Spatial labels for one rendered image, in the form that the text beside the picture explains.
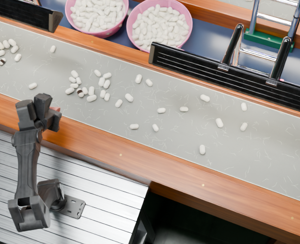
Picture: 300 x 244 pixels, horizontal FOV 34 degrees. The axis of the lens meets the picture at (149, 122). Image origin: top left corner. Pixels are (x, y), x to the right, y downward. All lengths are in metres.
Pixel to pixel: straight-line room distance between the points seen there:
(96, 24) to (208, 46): 0.47
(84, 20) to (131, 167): 0.68
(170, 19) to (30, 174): 0.92
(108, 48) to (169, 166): 0.55
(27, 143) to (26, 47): 0.65
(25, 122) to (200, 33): 0.86
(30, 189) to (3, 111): 0.56
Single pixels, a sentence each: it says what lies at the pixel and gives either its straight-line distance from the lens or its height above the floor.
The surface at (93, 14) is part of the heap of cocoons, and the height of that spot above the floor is 0.74.
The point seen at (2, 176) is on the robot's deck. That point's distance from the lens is 1.97.
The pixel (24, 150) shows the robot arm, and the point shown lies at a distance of 1.54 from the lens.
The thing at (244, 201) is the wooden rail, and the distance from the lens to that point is 1.72.
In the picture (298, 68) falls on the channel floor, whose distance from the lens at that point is 2.04.
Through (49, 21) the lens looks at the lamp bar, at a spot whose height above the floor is 1.09.
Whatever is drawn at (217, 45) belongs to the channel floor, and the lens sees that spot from 2.06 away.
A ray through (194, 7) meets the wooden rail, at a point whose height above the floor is 0.75.
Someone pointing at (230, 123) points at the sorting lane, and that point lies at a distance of 1.83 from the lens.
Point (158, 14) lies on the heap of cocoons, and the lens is 2.08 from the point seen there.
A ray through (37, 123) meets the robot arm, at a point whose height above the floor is 0.98.
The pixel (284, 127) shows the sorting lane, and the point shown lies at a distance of 1.85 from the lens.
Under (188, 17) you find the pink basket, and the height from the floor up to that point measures 0.76.
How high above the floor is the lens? 2.42
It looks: 66 degrees down
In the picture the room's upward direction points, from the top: 12 degrees counter-clockwise
